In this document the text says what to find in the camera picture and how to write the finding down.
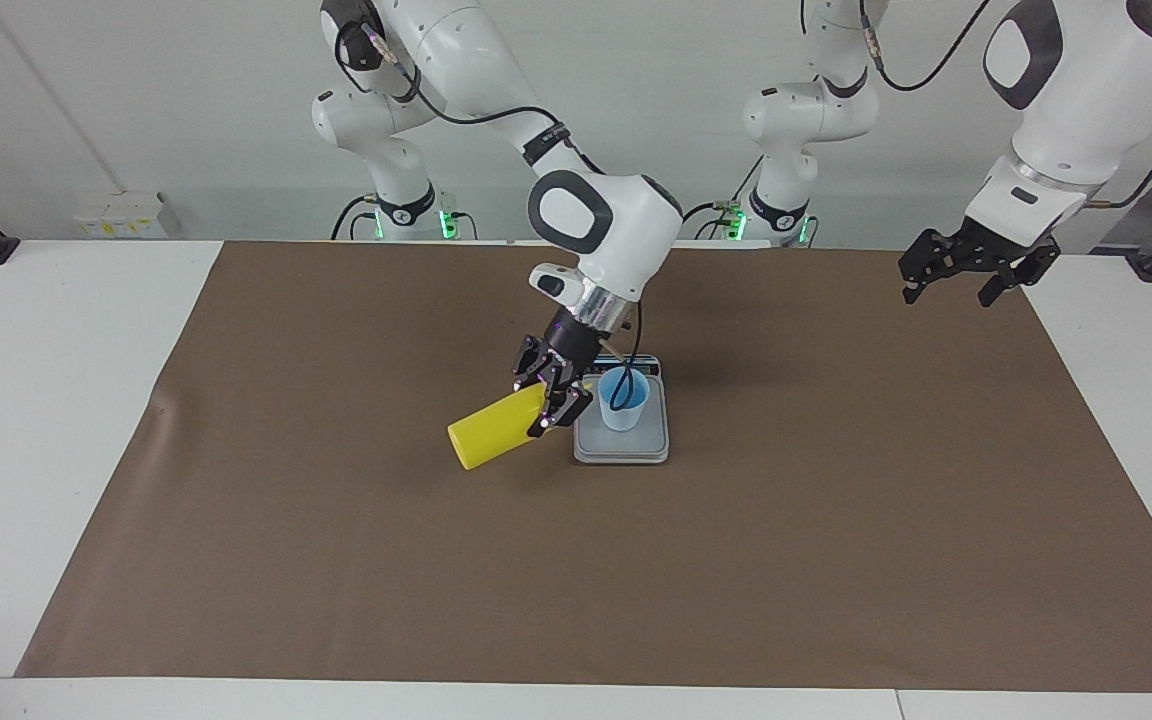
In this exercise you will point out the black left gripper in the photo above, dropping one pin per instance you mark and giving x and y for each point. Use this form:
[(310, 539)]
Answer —
[(996, 245)]

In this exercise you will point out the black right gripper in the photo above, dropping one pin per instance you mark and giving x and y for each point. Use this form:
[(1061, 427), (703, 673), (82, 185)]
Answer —
[(571, 345)]

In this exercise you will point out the yellow squeeze bottle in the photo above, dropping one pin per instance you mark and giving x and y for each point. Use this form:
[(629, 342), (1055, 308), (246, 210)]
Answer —
[(491, 430)]

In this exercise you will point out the light blue plastic cup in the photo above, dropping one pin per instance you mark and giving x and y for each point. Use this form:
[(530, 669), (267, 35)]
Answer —
[(626, 412)]

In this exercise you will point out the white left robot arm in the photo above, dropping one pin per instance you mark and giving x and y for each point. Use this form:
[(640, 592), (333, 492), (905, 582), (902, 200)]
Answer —
[(1076, 90)]

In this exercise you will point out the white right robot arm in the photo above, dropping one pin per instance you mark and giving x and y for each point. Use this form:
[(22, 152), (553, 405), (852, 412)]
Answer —
[(626, 230)]

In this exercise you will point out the silver digital kitchen scale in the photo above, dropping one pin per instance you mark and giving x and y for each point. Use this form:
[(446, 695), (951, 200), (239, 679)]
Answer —
[(636, 447)]

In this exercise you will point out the brown paper table mat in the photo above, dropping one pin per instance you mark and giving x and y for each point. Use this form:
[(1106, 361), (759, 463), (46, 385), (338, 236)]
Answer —
[(436, 560)]

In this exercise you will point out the white wall socket box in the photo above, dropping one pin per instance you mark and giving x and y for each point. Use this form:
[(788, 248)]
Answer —
[(126, 215)]

